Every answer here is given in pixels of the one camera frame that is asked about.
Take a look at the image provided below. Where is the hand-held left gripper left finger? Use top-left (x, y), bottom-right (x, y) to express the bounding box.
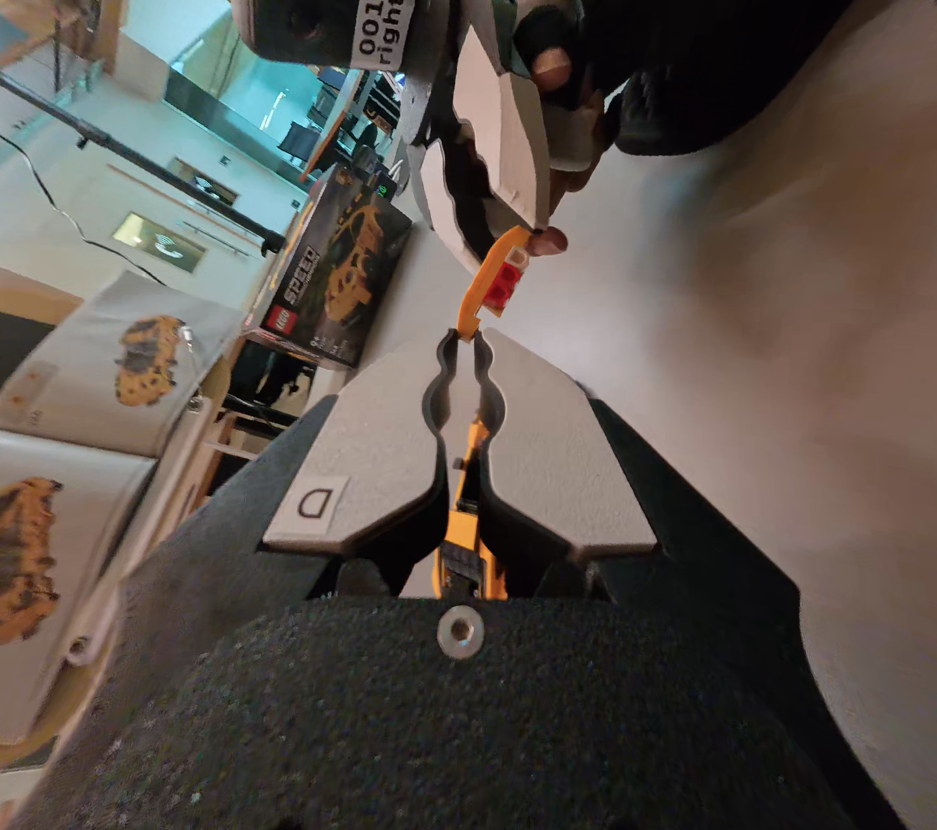
top-left (262, 330), bottom-right (449, 567)

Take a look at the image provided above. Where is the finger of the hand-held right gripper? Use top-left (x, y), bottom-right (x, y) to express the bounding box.
top-left (408, 138), bottom-right (491, 275)
top-left (452, 28), bottom-right (552, 233)

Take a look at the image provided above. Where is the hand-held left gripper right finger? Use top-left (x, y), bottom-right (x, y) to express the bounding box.
top-left (474, 327), bottom-right (657, 564)

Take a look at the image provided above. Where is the yellow lego bumper assembly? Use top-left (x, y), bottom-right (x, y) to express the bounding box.
top-left (457, 226), bottom-right (531, 342)

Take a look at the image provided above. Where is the yellow lego car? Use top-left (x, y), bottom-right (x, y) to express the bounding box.
top-left (432, 409), bottom-right (508, 600)

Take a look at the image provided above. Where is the person's right forearm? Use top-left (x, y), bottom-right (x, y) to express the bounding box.
top-left (516, 0), bottom-right (937, 158)

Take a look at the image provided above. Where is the black cardboard set box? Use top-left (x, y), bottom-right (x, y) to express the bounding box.
top-left (242, 164), bottom-right (414, 370)

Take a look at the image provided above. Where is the person's right hand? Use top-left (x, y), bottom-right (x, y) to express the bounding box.
top-left (514, 0), bottom-right (610, 259)

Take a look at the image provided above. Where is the long wooden table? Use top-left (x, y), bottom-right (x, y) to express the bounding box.
top-left (300, 69), bottom-right (367, 181)

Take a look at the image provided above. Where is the wooden edged desk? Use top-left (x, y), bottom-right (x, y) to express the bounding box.
top-left (194, 332), bottom-right (323, 502)

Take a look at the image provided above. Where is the black office chair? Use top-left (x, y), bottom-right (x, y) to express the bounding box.
top-left (278, 121), bottom-right (323, 163)

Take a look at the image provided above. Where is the white document stand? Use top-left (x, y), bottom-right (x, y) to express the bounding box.
top-left (0, 321), bottom-right (228, 769)

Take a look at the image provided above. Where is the black pole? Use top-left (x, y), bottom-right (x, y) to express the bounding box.
top-left (0, 72), bottom-right (286, 254)

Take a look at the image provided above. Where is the instruction booklet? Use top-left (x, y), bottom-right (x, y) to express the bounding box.
top-left (0, 270), bottom-right (243, 747)

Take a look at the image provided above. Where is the wall screen with phone icon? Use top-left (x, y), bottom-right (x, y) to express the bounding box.
top-left (112, 211), bottom-right (208, 275)

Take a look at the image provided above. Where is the black cable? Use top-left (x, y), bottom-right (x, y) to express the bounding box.
top-left (0, 133), bottom-right (171, 287)

